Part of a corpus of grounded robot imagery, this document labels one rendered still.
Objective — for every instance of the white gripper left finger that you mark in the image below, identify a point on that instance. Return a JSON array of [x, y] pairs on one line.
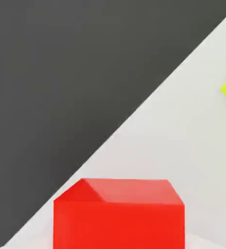
[[40, 242]]

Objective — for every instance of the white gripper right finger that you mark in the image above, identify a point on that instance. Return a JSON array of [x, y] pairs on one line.
[[196, 243]]

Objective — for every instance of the small red cube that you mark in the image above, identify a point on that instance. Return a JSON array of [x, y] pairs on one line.
[[118, 225]]

